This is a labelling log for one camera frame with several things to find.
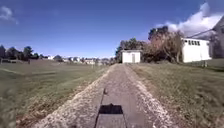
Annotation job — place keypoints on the grey gravel path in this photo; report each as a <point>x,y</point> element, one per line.
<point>115,83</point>

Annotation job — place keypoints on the small white shed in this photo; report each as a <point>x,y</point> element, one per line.
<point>131,56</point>

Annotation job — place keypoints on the row of distant houses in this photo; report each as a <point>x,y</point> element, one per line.
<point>85,60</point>

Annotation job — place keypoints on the group of trees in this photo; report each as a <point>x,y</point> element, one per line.
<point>160,43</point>

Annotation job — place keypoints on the green grass field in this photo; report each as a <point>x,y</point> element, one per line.
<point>46,78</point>

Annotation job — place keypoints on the grass verge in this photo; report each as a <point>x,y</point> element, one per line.
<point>180,86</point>

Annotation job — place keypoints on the white building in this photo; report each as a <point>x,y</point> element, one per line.
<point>195,50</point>

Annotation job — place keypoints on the row of distant trees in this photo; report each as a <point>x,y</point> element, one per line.
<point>20,53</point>

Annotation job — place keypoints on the grey building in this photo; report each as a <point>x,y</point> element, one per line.
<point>218,38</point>

